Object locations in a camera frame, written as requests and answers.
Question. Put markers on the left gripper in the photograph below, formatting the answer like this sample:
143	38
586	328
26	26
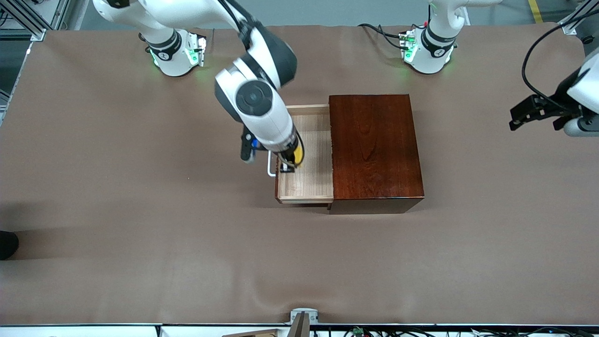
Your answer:
560	102

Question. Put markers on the yellow wooden block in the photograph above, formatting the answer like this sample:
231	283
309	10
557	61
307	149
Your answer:
298	159

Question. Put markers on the light wooden drawer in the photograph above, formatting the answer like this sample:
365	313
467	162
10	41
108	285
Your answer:
309	182

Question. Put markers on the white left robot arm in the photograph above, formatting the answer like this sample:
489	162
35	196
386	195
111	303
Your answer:
435	51

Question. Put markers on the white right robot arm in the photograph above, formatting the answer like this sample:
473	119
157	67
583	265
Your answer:
262	117

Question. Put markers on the small black round object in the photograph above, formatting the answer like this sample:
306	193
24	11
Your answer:
588	40

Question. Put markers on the dark brown wooden cabinet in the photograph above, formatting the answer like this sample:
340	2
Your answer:
374	145

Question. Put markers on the brown table cloth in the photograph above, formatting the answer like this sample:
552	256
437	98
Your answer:
140	234

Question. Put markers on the light wooden plank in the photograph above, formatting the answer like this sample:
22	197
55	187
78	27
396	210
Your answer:
262	333

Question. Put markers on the aluminium frame profile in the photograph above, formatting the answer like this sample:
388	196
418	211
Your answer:
568	25
28	21

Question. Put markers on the grey metal bracket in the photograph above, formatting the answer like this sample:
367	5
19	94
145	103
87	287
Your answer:
304	312

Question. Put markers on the white table edge rail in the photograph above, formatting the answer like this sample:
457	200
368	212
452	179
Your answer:
93	331

